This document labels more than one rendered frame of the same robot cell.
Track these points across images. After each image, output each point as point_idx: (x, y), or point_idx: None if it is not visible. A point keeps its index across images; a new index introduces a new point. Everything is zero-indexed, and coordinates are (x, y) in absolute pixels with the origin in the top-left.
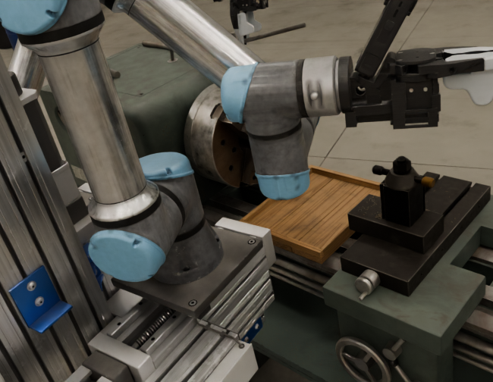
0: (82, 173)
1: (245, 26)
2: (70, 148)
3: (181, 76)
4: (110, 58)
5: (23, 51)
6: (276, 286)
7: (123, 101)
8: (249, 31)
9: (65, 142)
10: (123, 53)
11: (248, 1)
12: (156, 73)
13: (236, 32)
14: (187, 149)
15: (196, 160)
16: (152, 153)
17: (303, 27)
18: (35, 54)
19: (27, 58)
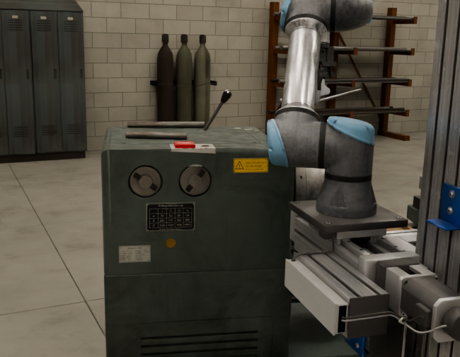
0: (140, 252)
1: (323, 88)
2: (134, 221)
3: (252, 134)
4: (118, 133)
5: (313, 63)
6: (325, 327)
7: (254, 145)
8: (326, 93)
9: (127, 214)
10: (120, 131)
11: (330, 69)
12: (219, 135)
13: (318, 93)
14: (300, 189)
15: (308, 197)
16: (293, 189)
17: (359, 91)
18: (318, 68)
19: (316, 70)
